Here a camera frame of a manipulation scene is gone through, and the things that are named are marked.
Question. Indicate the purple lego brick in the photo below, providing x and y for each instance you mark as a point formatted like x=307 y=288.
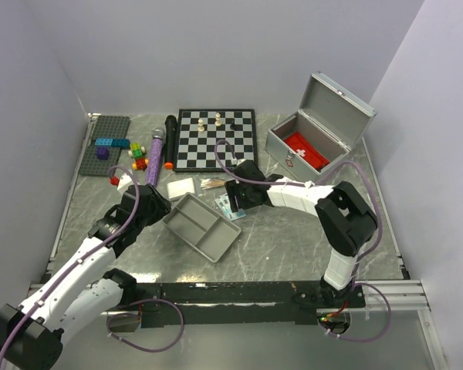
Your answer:
x=102 y=153

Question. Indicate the blue lego brick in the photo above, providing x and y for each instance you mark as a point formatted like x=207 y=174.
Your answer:
x=111 y=142

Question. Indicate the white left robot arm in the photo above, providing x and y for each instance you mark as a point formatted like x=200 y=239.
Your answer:
x=32 y=334

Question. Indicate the grey plastic tray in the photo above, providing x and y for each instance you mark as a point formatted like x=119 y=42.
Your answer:
x=201 y=227

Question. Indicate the light blue mask packet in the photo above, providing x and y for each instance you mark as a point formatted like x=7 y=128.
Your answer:
x=224 y=206

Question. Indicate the white gauze pad packet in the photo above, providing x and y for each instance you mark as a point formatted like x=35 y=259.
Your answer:
x=178 y=188

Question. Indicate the red first aid pouch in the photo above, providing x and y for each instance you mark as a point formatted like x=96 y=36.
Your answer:
x=301 y=146

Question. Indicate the lower grey lego baseplate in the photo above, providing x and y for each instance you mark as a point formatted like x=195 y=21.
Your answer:
x=91 y=166

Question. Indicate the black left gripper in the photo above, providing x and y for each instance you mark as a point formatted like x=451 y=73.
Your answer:
x=161 y=206

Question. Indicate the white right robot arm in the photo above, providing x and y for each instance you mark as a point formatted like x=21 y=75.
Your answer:
x=348 y=221

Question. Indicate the grey lego baseplate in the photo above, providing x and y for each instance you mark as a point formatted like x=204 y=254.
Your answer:
x=114 y=127
x=91 y=166

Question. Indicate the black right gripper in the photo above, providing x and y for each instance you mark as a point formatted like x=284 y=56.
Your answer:
x=233 y=188

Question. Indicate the purple glitter microphone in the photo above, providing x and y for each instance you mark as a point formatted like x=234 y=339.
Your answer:
x=156 y=147

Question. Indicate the colourful lego car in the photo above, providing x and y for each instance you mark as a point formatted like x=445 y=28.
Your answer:
x=138 y=154

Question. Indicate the bag of cotton swabs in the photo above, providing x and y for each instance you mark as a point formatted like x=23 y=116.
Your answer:
x=212 y=183

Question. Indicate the upper grey lego baseplate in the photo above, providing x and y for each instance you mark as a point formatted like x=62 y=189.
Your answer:
x=114 y=127

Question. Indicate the black white chessboard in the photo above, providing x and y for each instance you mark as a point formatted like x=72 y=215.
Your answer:
x=204 y=152

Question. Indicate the grey metal case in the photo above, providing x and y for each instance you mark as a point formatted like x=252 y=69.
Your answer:
x=330 y=117

